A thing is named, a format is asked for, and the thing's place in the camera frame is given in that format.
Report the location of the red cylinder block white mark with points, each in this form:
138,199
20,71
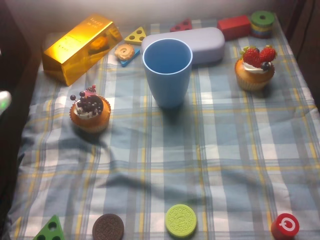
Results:
277,231

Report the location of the red rectangular block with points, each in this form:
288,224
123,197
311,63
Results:
233,27

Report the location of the blue plastic cup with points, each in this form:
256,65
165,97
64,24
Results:
167,87

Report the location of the yellow triangle block with holes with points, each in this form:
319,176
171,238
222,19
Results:
136,34

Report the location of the shiny gold bar box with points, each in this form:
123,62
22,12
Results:
75,50

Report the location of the green triangle block with holes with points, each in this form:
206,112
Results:
48,231

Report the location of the round beige biscuit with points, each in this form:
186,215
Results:
128,53

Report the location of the blue plaid tablecloth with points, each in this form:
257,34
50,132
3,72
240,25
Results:
175,150

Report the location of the lavender oblong case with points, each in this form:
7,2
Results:
205,42

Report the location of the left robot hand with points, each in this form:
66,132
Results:
4,100

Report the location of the red triangle block with holes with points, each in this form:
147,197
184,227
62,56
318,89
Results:
181,25

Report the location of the strawberry cupcake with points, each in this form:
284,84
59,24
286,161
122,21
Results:
252,77

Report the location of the lime green sandwich cookie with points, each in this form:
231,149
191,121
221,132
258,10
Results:
180,220

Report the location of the brown sandwich cookie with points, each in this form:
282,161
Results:
107,227

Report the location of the chocolate berry cupcake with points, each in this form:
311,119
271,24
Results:
90,120

